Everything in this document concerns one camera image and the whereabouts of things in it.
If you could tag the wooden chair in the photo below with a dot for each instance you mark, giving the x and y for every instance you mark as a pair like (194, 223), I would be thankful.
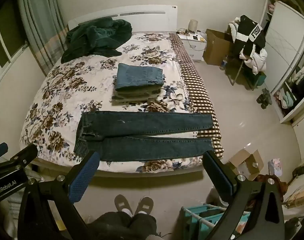
(238, 71)

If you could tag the black white striped jacket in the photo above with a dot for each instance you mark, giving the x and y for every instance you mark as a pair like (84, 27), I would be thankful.
(259, 42)

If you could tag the large cardboard box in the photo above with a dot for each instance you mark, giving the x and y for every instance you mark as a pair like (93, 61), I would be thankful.
(214, 47)

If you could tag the person's shoe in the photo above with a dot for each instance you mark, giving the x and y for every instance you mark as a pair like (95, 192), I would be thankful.
(123, 203)
(145, 205)

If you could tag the dark green fleece blanket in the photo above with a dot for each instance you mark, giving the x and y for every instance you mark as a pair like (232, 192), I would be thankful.
(96, 37)

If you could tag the grey green curtain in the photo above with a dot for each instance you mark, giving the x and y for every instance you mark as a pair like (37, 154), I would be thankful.
(39, 17)

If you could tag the brown cloth pile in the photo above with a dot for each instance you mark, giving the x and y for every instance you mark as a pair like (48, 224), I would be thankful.
(279, 187)

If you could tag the person's left shoe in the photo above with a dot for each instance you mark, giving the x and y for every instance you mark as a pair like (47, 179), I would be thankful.
(123, 203)

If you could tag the dark blue jeans pants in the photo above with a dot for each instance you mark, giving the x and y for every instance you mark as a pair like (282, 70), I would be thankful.
(142, 127)

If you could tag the white wardrobe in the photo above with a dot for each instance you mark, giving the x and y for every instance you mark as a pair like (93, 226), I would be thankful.
(284, 42)

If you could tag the white nightstand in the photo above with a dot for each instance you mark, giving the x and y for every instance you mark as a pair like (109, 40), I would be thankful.
(194, 50)

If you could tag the pink folded clothes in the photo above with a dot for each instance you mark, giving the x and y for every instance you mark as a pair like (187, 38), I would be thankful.
(271, 7)

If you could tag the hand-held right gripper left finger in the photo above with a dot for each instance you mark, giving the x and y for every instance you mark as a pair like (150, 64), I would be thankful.
(83, 180)

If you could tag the folded blue jeans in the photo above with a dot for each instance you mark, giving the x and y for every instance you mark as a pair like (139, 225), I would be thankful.
(139, 76)

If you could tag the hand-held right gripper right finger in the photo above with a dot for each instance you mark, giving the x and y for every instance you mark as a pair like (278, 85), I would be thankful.
(218, 177)

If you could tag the teal bag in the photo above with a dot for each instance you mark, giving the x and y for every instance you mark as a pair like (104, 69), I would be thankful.
(261, 80)

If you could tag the small open cardboard box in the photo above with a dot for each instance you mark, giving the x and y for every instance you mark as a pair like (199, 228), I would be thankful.
(244, 163)

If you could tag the dark plush slipper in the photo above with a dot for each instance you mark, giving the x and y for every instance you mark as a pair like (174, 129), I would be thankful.
(267, 96)
(261, 102)

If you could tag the person's left leg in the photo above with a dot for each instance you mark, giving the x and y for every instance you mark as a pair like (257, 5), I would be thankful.
(109, 226)

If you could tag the brown checked bedsheet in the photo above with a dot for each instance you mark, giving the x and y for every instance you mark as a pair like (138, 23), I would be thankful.
(197, 92)

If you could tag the dark green fuzzy blanket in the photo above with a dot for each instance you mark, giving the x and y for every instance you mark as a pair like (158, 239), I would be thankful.
(137, 93)

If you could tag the white puffy jacket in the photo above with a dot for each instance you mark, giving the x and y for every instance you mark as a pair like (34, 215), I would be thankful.
(258, 60)

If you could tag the person's right leg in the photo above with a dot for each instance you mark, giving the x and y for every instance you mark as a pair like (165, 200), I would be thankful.
(143, 226)

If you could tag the floral blanket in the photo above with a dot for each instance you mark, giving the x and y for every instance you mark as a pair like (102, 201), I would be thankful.
(66, 92)

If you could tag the cream table lamp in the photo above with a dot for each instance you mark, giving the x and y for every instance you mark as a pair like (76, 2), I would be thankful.
(192, 26)

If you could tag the white headboard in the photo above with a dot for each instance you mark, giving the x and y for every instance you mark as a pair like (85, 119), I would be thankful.
(147, 17)

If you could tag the blue water bottle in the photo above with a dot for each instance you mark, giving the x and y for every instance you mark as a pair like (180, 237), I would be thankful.
(223, 65)

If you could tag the teal storage cart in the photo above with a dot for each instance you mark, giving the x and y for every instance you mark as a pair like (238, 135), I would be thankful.
(204, 217)

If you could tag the person's leg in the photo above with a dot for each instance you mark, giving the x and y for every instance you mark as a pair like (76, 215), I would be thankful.
(109, 226)
(143, 226)

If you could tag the teal folded towel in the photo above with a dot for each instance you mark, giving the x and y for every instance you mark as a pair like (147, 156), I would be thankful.
(289, 98)

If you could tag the person's right shoe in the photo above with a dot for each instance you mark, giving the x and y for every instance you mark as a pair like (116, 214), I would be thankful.
(145, 205)

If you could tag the window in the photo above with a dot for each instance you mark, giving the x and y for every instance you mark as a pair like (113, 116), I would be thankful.
(1, 37)

